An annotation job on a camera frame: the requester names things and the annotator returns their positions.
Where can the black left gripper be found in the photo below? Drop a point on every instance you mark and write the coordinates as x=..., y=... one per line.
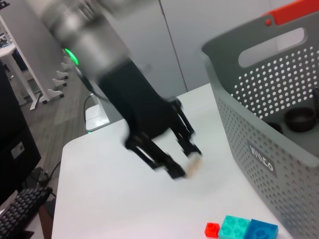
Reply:
x=139, y=107

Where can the translucent white toy brick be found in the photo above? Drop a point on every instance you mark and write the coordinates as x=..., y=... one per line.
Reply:
x=194, y=166

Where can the white robot base green light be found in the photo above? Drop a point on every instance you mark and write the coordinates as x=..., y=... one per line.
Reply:
x=96, y=119

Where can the grey perforated storage basket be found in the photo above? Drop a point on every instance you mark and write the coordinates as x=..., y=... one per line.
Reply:
x=249, y=129

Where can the small red toy brick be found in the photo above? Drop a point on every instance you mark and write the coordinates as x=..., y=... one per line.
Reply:
x=212, y=229

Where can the teal toy brick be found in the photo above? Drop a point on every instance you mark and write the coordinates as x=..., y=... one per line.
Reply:
x=234, y=227

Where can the small black cup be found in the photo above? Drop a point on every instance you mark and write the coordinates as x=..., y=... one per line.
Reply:
x=299, y=119
x=275, y=127

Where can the blue toy brick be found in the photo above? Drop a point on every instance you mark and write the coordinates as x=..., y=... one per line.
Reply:
x=261, y=230

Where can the white desk foot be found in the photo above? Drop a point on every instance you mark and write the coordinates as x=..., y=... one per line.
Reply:
x=60, y=82
x=62, y=74
x=66, y=66
x=55, y=93

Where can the black computer monitor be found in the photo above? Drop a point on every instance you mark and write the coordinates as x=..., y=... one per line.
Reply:
x=12, y=139

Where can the black keyboard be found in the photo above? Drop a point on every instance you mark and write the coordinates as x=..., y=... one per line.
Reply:
x=22, y=209

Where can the white office desk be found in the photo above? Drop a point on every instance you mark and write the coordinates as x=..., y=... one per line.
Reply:
x=10, y=52

